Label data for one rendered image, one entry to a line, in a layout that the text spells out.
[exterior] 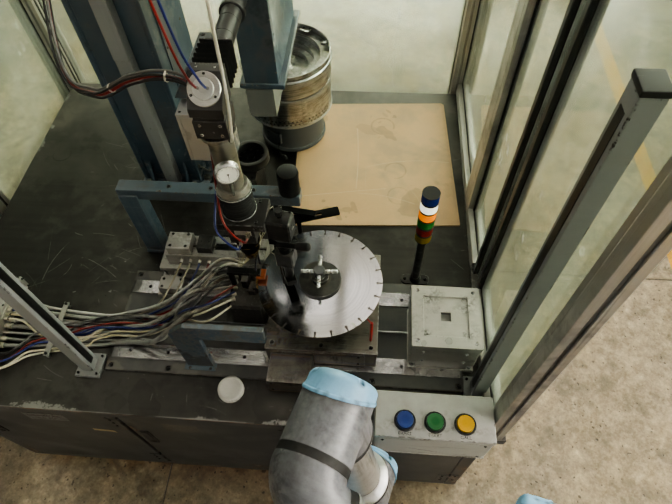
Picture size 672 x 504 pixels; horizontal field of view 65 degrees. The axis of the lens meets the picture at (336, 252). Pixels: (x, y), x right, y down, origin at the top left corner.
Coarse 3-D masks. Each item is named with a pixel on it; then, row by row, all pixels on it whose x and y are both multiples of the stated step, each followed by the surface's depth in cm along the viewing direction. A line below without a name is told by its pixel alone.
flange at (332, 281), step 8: (312, 264) 141; (328, 264) 141; (304, 280) 138; (312, 280) 136; (328, 280) 137; (336, 280) 138; (304, 288) 137; (312, 288) 136; (320, 288) 136; (328, 288) 136; (336, 288) 136; (312, 296) 136; (320, 296) 135; (328, 296) 136
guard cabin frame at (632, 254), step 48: (480, 0) 178; (528, 0) 113; (576, 0) 89; (48, 48) 207; (576, 48) 88; (480, 144) 157; (0, 192) 183; (480, 192) 163; (624, 240) 66; (480, 288) 154; (624, 288) 71; (576, 336) 85; (528, 384) 102
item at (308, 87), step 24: (312, 48) 176; (288, 72) 174; (312, 72) 164; (288, 96) 167; (312, 96) 171; (264, 120) 179; (288, 120) 176; (312, 120) 179; (288, 144) 190; (312, 144) 192
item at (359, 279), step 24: (312, 240) 146; (336, 240) 146; (336, 264) 142; (360, 264) 141; (264, 288) 138; (288, 288) 138; (360, 288) 137; (288, 312) 134; (312, 312) 134; (336, 312) 133; (360, 312) 133; (312, 336) 130
